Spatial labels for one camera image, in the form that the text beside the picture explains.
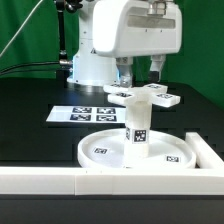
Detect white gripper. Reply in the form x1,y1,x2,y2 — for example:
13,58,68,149
92,0,182,88

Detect white cross-shaped table base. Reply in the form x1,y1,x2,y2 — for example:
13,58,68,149
103,83,181,108

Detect black cables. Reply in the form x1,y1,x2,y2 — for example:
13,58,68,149
0,60,73,76

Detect grey diagonal rod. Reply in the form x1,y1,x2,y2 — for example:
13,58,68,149
0,0,44,58

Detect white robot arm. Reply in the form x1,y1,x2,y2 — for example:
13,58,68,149
68,0,182,88

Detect white round table top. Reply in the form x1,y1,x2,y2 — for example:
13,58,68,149
77,128,196,170

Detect white marker sheet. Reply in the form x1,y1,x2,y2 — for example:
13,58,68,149
46,106,125,123

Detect white L-shaped border fence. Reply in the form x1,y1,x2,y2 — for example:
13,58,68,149
0,129,224,195

